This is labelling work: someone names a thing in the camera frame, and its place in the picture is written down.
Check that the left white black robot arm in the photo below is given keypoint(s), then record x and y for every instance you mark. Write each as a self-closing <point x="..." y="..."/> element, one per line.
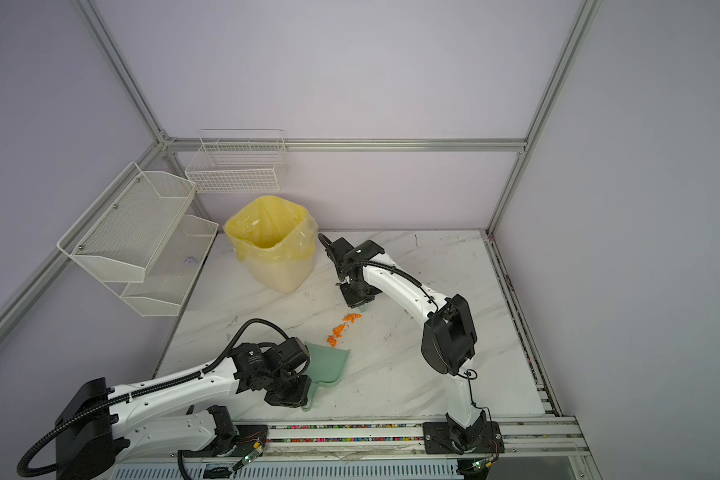
<point x="180" y="413"/>

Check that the bin with yellow bag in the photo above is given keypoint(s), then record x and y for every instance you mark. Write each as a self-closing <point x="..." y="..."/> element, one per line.
<point x="275" y="239"/>

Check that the white wire basket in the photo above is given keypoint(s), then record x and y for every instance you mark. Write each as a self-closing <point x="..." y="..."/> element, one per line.
<point x="239" y="161"/>

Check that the orange scrap near left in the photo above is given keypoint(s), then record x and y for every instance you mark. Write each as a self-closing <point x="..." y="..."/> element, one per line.
<point x="339" y="330"/>

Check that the green plastic dustpan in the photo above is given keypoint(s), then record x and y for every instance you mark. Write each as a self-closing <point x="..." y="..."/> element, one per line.
<point x="327" y="366"/>

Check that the white mesh two-tier shelf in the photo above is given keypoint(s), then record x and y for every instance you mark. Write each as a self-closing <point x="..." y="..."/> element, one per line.
<point x="142" y="242"/>

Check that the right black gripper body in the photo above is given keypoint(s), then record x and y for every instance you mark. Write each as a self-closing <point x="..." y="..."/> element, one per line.
<point x="355" y="294"/>

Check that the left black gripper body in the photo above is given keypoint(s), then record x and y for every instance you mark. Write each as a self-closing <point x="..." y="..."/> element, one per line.
<point x="287" y="390"/>

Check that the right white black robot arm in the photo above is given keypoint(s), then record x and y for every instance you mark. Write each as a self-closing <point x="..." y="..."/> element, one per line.
<point x="448" y="340"/>

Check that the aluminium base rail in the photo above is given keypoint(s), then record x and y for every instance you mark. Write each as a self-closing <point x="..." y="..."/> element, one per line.
<point x="546" y="447"/>

